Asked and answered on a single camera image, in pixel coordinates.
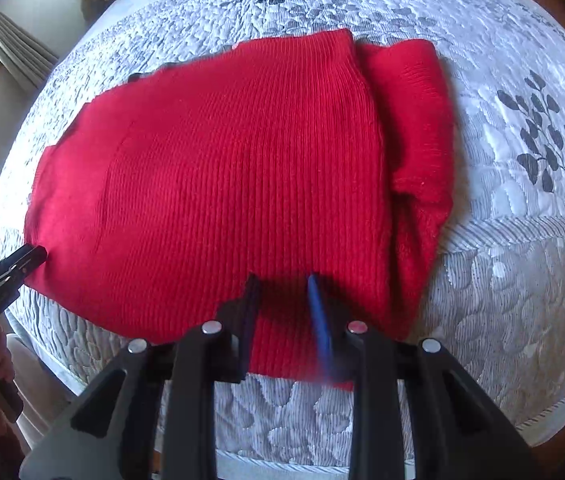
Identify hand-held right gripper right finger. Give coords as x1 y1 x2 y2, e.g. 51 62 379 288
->
307 272 545 480

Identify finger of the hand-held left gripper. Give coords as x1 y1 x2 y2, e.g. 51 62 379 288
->
0 247 48 311
0 243 38 293

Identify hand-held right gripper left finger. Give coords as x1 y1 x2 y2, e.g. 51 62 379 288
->
18 274 263 480

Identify red knitted sweater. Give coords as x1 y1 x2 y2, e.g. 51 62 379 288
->
23 27 458 392

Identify floral quilted bedspread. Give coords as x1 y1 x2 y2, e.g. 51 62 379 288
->
0 0 565 471

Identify beige curtain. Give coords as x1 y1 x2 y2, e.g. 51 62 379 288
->
0 6 59 92

